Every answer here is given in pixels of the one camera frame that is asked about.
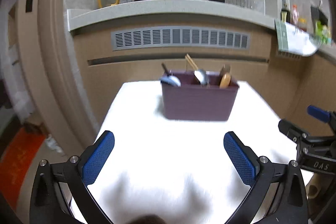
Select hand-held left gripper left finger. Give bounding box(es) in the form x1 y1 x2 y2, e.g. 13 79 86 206
30 130 116 224

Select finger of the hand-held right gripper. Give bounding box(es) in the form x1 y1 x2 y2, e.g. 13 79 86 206
307 105 336 132
278 119 310 147

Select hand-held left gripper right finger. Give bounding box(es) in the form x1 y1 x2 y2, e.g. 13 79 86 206
223 131 309 224

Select purple plastic cutlery holder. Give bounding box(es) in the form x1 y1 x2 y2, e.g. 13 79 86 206
161 70 240 121

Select wooden spoon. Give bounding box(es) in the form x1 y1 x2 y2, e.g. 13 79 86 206
219 73 231 89

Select metal spoon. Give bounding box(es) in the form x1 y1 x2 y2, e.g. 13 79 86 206
194 69 210 86

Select small translucent dark spoon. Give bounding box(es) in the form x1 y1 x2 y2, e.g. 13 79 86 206
161 63 172 77

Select person's right hand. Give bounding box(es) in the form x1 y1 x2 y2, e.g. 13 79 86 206
306 175 322 199

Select small grey vent grille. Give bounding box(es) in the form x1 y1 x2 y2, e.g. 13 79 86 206
276 50 301 60

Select white textured towel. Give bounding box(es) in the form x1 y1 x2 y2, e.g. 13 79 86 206
71 81 314 224

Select cardboard box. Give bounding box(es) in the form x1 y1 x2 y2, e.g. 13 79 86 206
25 114 48 135

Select green and white dish towel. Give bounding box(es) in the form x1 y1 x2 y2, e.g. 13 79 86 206
274 18 319 57

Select green packets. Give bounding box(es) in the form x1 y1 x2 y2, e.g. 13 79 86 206
315 21 332 45

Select red floor mat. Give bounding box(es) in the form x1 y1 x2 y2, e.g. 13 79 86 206
0 127 46 210

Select red capped bottle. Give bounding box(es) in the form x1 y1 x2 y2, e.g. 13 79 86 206
291 5 300 25

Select long grey vent grille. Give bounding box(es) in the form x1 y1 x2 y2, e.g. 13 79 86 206
111 26 251 51

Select grey stone kitchen counter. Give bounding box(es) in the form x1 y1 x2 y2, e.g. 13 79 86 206
67 0 336 55

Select black wall rack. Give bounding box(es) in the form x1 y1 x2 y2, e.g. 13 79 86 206
310 1 328 26

